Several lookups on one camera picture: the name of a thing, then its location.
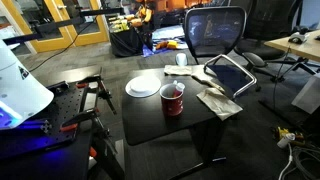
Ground white round plate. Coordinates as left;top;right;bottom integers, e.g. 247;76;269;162
124;75;162;99

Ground wooden handled paintbrush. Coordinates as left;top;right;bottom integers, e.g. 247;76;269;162
191;70;226;94

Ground black orange bar clamp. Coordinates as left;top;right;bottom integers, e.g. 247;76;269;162
74;67;118;116
59;107;114;144

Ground red white-lined mug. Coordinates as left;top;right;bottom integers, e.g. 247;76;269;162
159;82;185;117

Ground beige crumpled cloth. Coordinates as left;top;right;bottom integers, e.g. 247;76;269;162
163;64;194;77

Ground yellow green items pile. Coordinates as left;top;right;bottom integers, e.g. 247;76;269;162
109;14;134;34

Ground orange yellow floor objects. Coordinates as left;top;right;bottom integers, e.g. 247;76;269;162
155;39;179;51

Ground black horizontal rail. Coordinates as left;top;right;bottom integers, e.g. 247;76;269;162
2;7;126;46

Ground black mesh office chair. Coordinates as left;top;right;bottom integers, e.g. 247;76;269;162
182;5;258;100

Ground yellow black tool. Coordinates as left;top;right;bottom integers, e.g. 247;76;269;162
273;126;304;141

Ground white flat board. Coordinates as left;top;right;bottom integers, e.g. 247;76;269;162
291;72;320;115

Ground light wooden desk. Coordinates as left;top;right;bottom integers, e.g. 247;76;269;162
264;29;320;63

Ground grey cable bundle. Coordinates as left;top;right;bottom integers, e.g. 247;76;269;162
278;143;320;180

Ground yellow framed glass door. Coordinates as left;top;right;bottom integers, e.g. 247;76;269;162
1;0;73;54
44;0;111;47

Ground black floor cable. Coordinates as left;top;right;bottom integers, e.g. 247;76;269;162
29;18;98;73

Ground black cloth covered table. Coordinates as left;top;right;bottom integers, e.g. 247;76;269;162
109;24;154;58

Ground orange pink glue stick marker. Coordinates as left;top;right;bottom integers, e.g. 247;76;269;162
172;80;186;98

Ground white rounded object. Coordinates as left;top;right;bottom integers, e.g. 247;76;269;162
175;52;189;67

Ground crumpled brown paper napkin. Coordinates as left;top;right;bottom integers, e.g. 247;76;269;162
196;87;244;122

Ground black white desk device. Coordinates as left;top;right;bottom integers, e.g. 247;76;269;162
287;31;310;45

